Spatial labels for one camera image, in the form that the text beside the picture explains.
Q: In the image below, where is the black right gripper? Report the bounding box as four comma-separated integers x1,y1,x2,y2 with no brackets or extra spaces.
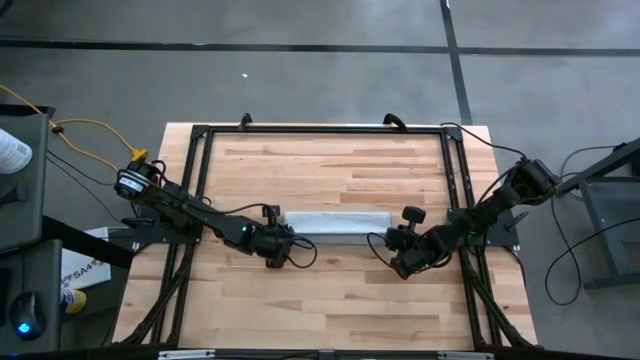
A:
384,205,449,281

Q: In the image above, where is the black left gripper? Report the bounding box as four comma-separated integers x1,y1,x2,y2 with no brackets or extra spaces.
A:
249,204,301,270

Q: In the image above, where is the grey waffle microfiber towel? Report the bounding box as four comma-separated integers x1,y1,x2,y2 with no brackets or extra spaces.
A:
283,210,395,238

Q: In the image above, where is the black diagonal bar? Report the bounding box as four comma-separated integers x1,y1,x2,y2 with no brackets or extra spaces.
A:
41,215,137,271

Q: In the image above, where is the white printed cardboard box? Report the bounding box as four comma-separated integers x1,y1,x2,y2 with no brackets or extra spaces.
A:
59,226,113,291

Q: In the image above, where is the grey metal stand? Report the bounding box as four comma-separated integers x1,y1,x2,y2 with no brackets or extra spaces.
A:
551,136,640,292

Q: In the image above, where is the person's shoe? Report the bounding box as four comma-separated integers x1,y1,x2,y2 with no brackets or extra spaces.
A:
60,288,88,316

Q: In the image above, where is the dark grey desk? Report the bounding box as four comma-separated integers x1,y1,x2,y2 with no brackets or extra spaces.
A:
0,238,64,355

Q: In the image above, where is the black computer mouse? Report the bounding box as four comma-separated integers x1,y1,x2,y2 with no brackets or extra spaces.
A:
9,291,48,342

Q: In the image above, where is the dark grey cart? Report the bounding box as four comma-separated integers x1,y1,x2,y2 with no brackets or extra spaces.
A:
0,103,57,254

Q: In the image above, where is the white labelled paper roll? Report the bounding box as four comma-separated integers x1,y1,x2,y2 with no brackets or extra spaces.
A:
0,128,34,176

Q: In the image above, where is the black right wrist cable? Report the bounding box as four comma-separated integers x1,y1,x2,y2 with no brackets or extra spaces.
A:
365,230,401,272

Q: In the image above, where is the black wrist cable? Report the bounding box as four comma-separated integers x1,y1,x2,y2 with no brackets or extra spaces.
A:
365,230,401,272
284,233,319,270

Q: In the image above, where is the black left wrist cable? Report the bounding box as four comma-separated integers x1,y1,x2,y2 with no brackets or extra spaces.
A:
284,233,319,270

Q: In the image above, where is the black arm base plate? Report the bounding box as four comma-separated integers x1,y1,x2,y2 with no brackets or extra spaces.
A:
446,207,522,248
122,204,206,246

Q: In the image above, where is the black aluminium table frame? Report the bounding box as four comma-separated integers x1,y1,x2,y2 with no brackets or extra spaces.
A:
110,122,540,351

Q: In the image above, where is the silver metal bracket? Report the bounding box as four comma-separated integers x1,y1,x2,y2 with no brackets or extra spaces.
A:
157,349,217,360
437,351,496,360

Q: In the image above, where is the long black arm cable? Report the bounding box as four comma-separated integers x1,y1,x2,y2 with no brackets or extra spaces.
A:
438,121,530,162

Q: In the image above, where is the black floor cable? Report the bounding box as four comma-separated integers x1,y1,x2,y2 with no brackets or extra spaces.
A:
46,157,127,224
558,143,629,177
543,194,640,307
46,149,117,188

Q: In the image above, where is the yellow extension cable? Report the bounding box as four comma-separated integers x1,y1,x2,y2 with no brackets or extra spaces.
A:
0,83,121,174
49,117,150,162

